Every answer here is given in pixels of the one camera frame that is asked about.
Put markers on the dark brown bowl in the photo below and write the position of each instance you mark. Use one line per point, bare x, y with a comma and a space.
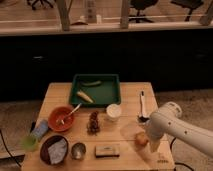
44, 149

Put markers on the green plastic cup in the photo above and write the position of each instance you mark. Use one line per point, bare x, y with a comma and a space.
29, 143

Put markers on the office chair left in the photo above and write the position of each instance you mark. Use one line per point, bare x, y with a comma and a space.
44, 3

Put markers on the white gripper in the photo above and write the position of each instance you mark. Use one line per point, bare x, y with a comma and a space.
154, 145

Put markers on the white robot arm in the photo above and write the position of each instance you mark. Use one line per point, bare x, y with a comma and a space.
166, 120

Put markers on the bunch of dark grapes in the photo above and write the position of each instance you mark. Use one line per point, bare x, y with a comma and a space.
93, 126

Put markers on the office chair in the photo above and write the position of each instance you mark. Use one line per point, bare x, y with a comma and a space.
44, 3
141, 5
190, 4

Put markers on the rectangular brown sponge block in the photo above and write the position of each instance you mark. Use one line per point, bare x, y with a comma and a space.
112, 150

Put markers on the yellow-red apple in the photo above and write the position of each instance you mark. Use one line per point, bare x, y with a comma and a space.
141, 139

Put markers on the office chair right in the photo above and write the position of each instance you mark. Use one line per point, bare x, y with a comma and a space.
190, 4

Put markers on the green plastic tray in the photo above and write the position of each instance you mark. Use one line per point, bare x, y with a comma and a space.
103, 95

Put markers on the white cup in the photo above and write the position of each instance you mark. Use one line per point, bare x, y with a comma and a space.
113, 112

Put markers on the office chair middle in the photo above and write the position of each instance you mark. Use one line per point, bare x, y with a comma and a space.
141, 5

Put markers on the silver spoon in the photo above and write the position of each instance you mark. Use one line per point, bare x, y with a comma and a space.
70, 113

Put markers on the orange bowl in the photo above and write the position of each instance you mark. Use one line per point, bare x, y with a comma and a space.
59, 113

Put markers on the green cucumber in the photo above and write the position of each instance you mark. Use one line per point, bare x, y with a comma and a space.
91, 84

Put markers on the grey cloth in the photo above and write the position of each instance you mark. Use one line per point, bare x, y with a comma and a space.
57, 151

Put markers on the small metal cup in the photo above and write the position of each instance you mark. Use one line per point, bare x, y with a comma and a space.
78, 151

